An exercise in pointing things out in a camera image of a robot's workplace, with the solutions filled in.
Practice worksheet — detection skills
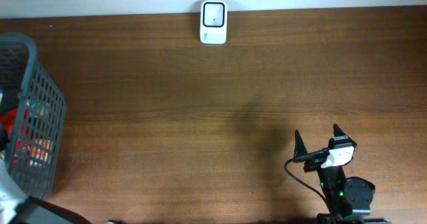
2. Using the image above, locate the red snack bag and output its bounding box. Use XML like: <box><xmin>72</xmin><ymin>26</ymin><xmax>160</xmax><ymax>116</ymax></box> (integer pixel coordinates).
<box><xmin>1</xmin><ymin>109</ymin><xmax>18</xmax><ymax>135</ymax></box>

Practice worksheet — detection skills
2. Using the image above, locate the white barcode scanner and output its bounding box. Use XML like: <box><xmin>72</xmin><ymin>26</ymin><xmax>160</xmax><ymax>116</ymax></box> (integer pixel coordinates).
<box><xmin>199</xmin><ymin>0</ymin><xmax>228</xmax><ymax>45</ymax></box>

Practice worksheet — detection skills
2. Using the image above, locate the orange tissue pack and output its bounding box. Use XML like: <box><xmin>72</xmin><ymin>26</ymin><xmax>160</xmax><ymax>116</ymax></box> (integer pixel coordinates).
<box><xmin>13</xmin><ymin>124</ymin><xmax>55</xmax><ymax>167</ymax></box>

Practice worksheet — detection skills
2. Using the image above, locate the black right camera cable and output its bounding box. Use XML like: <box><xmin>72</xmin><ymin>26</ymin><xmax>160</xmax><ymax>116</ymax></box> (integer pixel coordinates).
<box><xmin>284</xmin><ymin>148</ymin><xmax>338</xmax><ymax>224</ymax></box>

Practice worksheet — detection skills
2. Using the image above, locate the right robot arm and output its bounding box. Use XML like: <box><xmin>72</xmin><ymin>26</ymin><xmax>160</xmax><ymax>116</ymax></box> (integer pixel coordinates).
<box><xmin>284</xmin><ymin>124</ymin><xmax>387</xmax><ymax>223</ymax></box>

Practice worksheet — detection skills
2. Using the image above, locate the green tissue pack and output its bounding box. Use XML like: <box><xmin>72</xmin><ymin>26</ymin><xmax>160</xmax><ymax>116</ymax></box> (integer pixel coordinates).
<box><xmin>26</xmin><ymin>99</ymin><xmax>49</xmax><ymax>117</ymax></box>

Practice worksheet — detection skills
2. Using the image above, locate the grey plastic mesh basket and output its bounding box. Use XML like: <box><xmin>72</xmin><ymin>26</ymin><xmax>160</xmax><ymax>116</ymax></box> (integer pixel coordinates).
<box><xmin>1</xmin><ymin>33</ymin><xmax>67</xmax><ymax>199</ymax></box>

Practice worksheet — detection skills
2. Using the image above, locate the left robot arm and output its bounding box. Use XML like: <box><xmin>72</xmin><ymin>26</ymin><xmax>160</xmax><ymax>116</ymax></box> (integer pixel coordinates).
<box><xmin>1</xmin><ymin>160</ymin><xmax>90</xmax><ymax>223</ymax></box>

